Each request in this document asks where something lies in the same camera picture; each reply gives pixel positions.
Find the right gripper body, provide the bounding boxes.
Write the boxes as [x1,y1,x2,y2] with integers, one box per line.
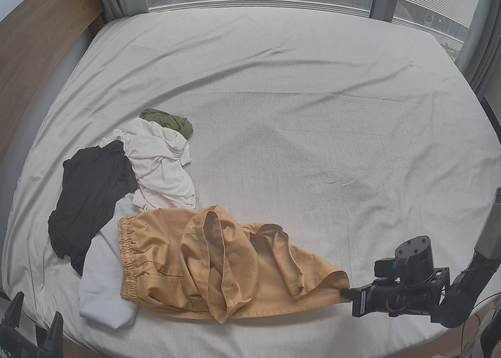
[351,283,405,317]

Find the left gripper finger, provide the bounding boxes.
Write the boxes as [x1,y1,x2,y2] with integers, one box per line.
[46,311,64,355]
[6,292,24,327]

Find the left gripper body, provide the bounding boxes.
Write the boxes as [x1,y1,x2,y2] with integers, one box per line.
[0,319,63,358]

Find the tan shorts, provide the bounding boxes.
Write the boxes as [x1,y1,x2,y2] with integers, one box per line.
[117,206,350,324]

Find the pale blue garment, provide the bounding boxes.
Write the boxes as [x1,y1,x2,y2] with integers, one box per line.
[78,192,138,330]

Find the black garment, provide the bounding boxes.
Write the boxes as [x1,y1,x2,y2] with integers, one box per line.
[48,140,138,277]

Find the white garment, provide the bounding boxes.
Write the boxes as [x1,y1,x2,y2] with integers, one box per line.
[103,118,196,211]

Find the olive green garment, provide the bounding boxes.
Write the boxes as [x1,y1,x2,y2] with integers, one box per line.
[140,108,193,139]

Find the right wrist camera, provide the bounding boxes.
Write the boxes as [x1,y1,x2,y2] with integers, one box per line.
[374,258,401,284]

